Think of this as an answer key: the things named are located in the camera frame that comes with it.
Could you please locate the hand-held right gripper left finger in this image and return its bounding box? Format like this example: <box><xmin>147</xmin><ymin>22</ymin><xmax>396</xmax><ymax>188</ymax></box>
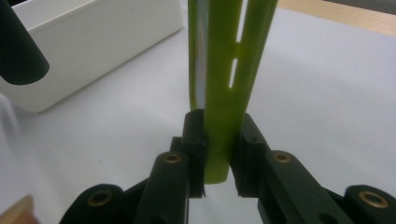
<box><xmin>170</xmin><ymin>108</ymin><xmax>208</xmax><ymax>199</ymax></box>

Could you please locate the white plastic storage bin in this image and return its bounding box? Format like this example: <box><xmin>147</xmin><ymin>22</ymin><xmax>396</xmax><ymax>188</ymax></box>
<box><xmin>0</xmin><ymin>0</ymin><xmax>184</xmax><ymax>114</ymax></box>

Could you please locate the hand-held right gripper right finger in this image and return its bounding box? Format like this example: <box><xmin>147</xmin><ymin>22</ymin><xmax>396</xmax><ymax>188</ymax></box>
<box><xmin>230</xmin><ymin>112</ymin><xmax>272</xmax><ymax>199</ymax></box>

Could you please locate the green cartoon phone case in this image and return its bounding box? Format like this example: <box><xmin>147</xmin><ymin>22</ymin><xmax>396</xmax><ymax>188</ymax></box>
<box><xmin>187</xmin><ymin>0</ymin><xmax>279</xmax><ymax>185</ymax></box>

